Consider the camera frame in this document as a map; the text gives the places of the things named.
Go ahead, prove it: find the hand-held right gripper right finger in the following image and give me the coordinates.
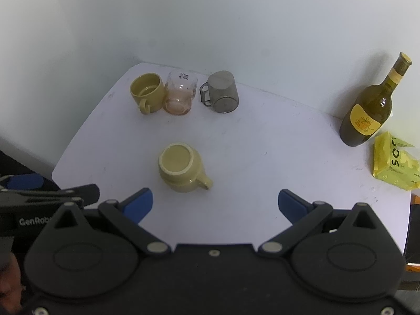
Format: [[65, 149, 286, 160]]
[[258, 189, 392, 256]]

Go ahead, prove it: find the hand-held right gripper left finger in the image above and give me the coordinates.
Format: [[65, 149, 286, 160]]
[[43, 188, 172, 256]]

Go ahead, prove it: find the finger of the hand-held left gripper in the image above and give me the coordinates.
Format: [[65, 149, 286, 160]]
[[0, 184, 101, 209], [0, 174, 61, 193]]

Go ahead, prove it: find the pale yellow rounded mug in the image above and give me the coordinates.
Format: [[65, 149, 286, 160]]
[[158, 142, 214, 193]]

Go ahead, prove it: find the clear pinkish glass cup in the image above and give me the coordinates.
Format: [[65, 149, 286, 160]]
[[163, 71, 199, 116]]

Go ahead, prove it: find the grey translucent plastic cup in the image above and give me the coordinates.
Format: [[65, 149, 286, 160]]
[[199, 70, 240, 114]]

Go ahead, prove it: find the person's left hand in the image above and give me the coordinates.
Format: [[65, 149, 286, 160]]
[[0, 255, 26, 315]]

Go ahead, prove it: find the yellow tissue packet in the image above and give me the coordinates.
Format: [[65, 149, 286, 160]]
[[372, 131, 420, 191]]

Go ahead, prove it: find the yellow ceramic mug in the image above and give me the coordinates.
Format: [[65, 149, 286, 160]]
[[129, 73, 165, 115]]

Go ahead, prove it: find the green glass wine bottle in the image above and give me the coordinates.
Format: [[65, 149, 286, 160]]
[[339, 52, 413, 147]]

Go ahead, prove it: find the dark orange-trimmed furniture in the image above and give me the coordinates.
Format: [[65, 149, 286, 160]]
[[404, 193, 420, 291]]

